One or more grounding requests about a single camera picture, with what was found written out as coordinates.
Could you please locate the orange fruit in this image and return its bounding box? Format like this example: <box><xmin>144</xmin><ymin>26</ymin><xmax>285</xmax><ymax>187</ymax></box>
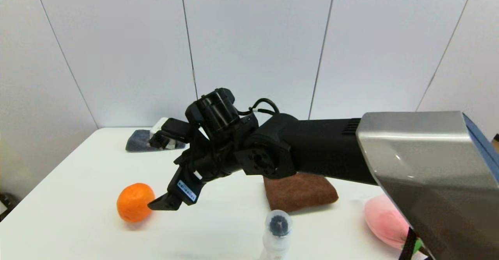
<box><xmin>117</xmin><ymin>182</ymin><xmax>156</xmax><ymax>223</ymax></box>

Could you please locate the grey folded cloth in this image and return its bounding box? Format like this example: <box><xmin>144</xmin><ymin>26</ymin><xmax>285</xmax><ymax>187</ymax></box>
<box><xmin>126</xmin><ymin>129</ymin><xmax>186</xmax><ymax>152</ymax></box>

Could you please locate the brown folded cloth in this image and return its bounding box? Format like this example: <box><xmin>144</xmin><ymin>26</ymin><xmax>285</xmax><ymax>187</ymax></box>
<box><xmin>263</xmin><ymin>172</ymin><xmax>339</xmax><ymax>213</ymax></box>

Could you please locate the clear plastic bottle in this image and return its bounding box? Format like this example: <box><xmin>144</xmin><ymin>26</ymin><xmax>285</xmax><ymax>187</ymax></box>
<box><xmin>260</xmin><ymin>209</ymin><xmax>293</xmax><ymax>260</ymax></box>

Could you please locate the dark unidentified object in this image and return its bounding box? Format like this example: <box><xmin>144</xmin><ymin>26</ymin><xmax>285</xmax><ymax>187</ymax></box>
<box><xmin>0</xmin><ymin>193</ymin><xmax>18</xmax><ymax>221</ymax></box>

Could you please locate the pink plush peach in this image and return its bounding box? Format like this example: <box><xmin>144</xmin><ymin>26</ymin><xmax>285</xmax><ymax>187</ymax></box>
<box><xmin>364</xmin><ymin>194</ymin><xmax>424</xmax><ymax>253</ymax></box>

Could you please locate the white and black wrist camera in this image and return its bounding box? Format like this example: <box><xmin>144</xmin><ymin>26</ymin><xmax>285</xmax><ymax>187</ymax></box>
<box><xmin>151</xmin><ymin>117</ymin><xmax>192</xmax><ymax>140</ymax></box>

